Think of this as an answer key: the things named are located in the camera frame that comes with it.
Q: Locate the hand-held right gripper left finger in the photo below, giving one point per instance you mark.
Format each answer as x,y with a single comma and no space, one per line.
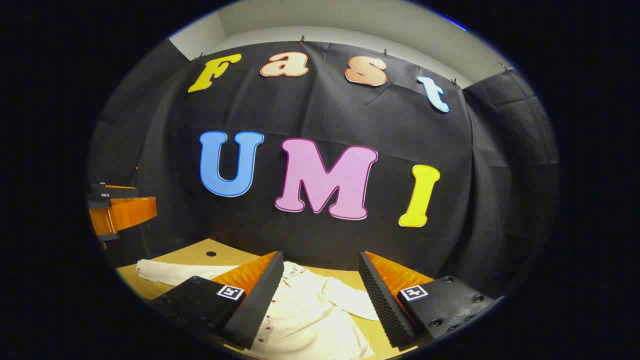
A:
255,305

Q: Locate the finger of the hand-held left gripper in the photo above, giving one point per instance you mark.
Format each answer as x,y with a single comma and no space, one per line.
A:
120,192
130,212

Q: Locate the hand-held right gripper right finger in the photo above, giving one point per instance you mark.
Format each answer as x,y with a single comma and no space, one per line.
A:
385,305

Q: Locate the black backdrop cloth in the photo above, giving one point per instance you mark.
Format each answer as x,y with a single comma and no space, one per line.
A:
325,110

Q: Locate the white button shirt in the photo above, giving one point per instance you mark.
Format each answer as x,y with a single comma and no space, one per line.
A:
310,320

